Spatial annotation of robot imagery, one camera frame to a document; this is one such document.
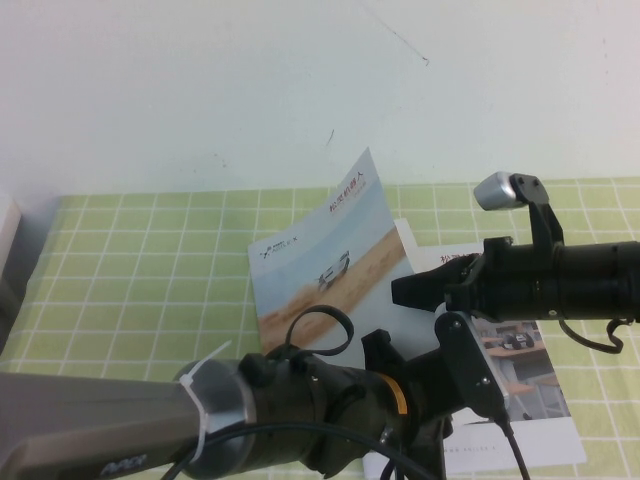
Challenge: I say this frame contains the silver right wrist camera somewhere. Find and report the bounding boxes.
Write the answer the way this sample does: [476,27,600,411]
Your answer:
[473,171,524,210]

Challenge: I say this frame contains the green checked tablecloth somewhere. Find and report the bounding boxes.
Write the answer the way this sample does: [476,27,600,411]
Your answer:
[0,177,640,480]

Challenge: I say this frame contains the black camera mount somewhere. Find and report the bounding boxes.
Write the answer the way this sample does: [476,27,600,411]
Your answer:
[512,172,566,251]
[359,310,507,421]

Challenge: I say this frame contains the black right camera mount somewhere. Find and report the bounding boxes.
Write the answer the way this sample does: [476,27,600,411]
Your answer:
[512,172,566,251]

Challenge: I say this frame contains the desert cover AgileX booklet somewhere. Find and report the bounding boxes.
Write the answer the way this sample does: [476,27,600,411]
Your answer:
[247,145,419,359]

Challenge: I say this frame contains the office photo cover booklet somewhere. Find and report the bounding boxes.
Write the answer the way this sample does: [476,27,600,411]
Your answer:
[362,242,587,480]

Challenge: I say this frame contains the flat black cable loop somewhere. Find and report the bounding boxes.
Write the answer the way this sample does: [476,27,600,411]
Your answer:
[283,304,357,360]

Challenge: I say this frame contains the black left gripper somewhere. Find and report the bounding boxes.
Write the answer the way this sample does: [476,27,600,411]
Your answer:
[394,349,454,480]

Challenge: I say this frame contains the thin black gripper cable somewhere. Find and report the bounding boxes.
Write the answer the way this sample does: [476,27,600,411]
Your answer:
[558,314,640,355]

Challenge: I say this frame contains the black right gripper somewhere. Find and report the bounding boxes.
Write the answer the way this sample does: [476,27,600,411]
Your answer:
[391,238,617,321]

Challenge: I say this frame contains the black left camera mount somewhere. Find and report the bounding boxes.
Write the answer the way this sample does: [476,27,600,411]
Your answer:
[359,310,507,421]

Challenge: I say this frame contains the white zip tie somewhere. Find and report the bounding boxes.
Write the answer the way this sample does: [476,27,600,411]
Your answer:
[175,339,235,462]

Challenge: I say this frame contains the white box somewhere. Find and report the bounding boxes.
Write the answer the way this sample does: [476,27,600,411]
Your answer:
[0,192,22,269]

